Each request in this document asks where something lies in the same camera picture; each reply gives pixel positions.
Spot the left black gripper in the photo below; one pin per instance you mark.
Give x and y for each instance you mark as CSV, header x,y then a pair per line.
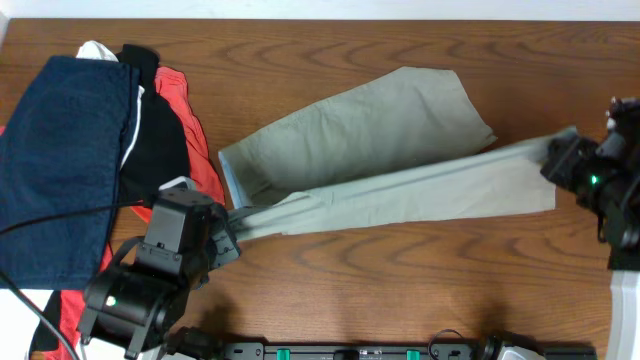
x,y
223,240

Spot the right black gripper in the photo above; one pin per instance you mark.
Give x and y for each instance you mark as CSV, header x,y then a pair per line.
x,y
561,163

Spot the khaki cotton shorts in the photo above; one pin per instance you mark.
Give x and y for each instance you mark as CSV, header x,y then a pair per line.
x,y
406,147

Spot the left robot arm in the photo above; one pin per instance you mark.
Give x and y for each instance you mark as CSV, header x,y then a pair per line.
x,y
144,291

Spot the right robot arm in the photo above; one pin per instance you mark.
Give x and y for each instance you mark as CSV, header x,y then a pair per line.
x,y
617,212

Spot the black shorts white stripe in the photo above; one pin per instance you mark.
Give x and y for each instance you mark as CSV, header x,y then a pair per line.
x,y
158,154

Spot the red orange shorts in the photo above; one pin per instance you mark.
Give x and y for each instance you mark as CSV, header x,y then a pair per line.
x,y
195,140

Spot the navy blue shorts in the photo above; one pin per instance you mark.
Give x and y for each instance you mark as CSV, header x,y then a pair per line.
x,y
61,154

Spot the white garment bottom left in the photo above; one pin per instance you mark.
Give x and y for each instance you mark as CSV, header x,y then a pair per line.
x,y
18,325

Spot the white garment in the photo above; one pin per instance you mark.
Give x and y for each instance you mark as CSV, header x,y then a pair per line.
x,y
18,325
93,50

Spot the white garment top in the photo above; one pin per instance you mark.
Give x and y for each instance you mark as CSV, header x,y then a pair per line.
x,y
93,50

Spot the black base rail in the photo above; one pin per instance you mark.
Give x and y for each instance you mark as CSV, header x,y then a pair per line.
x,y
440,351

